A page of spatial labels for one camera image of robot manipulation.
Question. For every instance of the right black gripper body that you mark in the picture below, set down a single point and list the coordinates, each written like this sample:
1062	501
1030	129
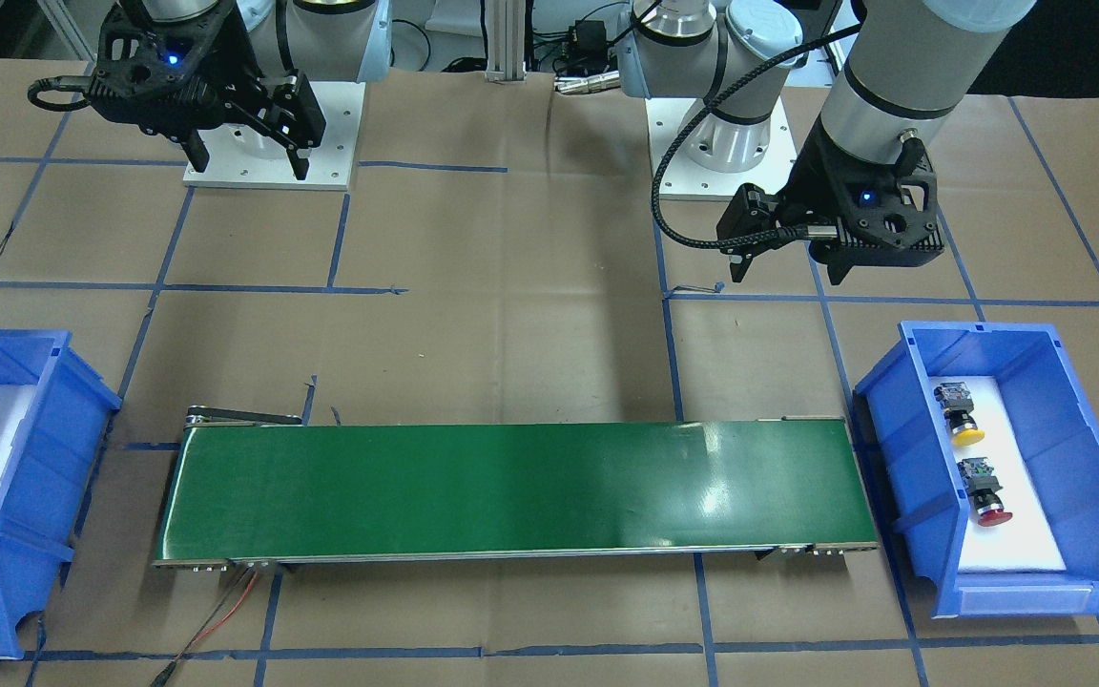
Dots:
226	74

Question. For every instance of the yellow push button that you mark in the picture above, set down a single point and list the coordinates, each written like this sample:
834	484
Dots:
957	405

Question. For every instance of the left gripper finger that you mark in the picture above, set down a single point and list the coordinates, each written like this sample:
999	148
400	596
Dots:
750	222
740	264

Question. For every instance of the red push button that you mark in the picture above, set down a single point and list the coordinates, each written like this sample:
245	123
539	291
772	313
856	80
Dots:
982	487

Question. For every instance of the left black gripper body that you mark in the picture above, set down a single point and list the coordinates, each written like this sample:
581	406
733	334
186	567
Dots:
815	186

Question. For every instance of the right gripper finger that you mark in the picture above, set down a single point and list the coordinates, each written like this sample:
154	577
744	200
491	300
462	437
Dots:
288	112
195	149

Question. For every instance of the blue bin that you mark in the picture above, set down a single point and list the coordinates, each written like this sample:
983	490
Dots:
47	473
1057	434

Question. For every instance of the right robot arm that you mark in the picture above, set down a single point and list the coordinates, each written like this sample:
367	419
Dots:
341	41

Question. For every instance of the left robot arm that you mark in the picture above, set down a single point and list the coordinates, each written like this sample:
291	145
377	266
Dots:
910	64

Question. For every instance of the green conveyor belt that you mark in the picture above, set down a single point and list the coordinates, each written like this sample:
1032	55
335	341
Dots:
287	494

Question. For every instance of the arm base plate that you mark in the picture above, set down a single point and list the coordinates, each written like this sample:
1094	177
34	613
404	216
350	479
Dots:
685	179
241	158

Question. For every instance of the aluminium frame post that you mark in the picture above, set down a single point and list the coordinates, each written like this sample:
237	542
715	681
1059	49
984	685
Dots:
506	34

